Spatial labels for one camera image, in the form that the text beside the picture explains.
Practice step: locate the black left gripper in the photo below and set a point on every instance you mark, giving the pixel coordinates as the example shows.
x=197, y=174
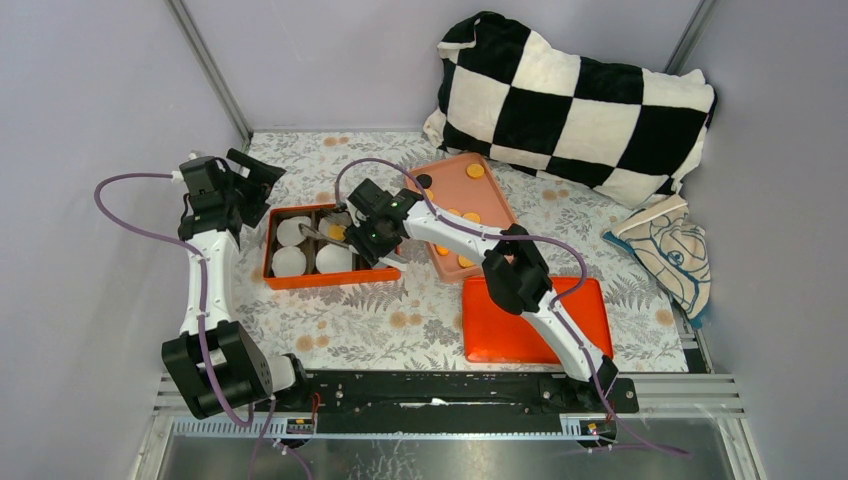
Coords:
x=259, y=181

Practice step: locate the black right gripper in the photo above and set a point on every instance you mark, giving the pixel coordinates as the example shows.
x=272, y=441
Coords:
x=355, y=236

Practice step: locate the orange compartment box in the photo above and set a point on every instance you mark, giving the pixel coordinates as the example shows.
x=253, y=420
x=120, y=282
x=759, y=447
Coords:
x=362, y=273

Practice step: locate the pink cookie tray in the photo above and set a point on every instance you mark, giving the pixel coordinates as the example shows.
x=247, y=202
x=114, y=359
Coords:
x=453, y=189

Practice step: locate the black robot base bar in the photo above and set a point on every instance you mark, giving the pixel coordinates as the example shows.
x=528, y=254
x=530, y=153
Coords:
x=421, y=402

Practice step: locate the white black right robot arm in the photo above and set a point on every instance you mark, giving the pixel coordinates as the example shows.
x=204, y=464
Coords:
x=516, y=274

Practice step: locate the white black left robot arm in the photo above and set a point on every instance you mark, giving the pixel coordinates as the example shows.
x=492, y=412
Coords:
x=214, y=363

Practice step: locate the white paper cupcake liner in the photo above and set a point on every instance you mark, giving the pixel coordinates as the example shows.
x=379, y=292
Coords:
x=332, y=259
x=338, y=218
x=288, y=261
x=288, y=231

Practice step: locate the black sandwich cookie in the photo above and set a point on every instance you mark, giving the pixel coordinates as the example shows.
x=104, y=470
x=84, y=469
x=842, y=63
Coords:
x=425, y=180

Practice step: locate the floral tablecloth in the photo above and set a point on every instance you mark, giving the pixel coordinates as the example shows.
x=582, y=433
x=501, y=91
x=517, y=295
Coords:
x=415, y=323

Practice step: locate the black white checkered pillow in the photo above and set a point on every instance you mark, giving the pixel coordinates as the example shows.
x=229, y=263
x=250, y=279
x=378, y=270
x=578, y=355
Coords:
x=628, y=133

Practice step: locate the cream blue printed cloth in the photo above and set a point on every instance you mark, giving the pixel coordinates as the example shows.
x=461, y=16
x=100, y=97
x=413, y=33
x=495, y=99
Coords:
x=672, y=248

